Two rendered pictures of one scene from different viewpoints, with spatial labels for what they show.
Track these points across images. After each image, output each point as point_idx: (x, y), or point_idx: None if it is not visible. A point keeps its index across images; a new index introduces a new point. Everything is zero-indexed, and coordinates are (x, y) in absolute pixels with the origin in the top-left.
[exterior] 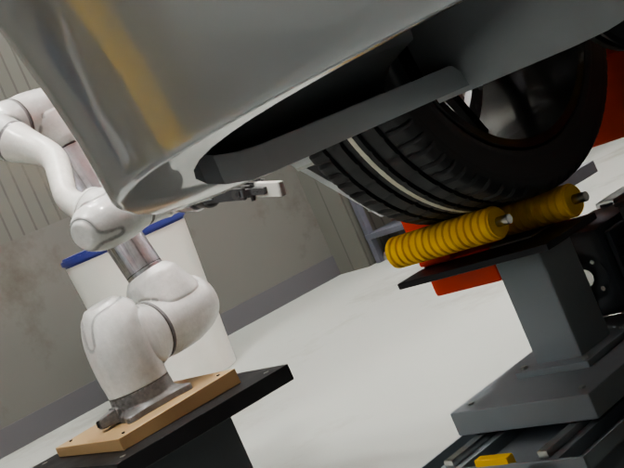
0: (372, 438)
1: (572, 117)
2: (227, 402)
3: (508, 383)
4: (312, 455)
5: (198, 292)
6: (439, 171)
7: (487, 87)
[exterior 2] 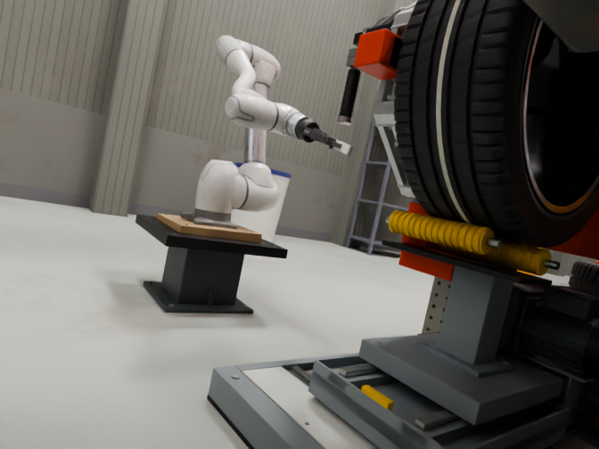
0: (302, 312)
1: (572, 212)
2: (246, 246)
3: (409, 346)
4: (270, 299)
5: (271, 190)
6: (488, 172)
7: None
